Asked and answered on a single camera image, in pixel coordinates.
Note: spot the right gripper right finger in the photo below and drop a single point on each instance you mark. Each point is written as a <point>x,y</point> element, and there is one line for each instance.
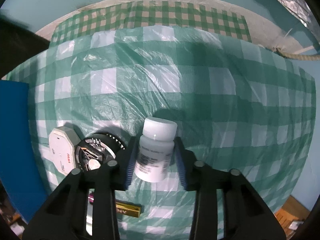
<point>246,215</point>

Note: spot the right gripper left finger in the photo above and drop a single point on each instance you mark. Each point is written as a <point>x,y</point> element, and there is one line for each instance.
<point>83,206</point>

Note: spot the blue cardboard box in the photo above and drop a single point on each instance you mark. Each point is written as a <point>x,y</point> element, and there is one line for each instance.
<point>19,173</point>

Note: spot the black round fan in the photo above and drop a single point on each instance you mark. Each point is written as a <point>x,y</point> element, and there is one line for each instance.
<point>97,149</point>

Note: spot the white octagonal device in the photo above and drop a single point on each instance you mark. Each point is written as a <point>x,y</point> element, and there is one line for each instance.
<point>62,143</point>

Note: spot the white pill bottle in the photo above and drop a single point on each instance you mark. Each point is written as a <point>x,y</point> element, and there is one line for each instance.
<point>156,146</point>

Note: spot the green checkered tablecloth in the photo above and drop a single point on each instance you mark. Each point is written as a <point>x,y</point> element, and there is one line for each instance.
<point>236,105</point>

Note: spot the black hanging garment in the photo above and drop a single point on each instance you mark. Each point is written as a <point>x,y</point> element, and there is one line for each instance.
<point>17,43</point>

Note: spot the small-check green cloth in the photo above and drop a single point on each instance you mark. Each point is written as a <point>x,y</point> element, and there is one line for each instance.
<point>143,14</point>

